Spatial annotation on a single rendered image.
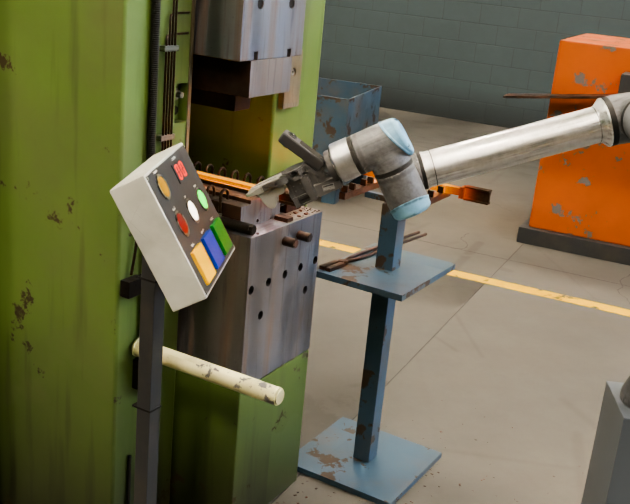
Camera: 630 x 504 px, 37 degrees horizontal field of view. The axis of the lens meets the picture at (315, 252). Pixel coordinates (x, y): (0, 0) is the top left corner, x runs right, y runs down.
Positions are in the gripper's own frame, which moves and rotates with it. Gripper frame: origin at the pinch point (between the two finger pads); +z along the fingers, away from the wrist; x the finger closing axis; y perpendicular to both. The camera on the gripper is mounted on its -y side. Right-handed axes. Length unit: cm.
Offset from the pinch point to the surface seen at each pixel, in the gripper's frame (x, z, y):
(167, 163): -10.4, 11.1, -14.1
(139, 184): -27.0, 12.7, -14.3
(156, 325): -11.0, 30.4, 17.8
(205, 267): -21.5, 10.3, 7.5
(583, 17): 771, -186, 99
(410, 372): 157, 12, 123
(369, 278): 68, -4, 50
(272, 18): 43, -14, -32
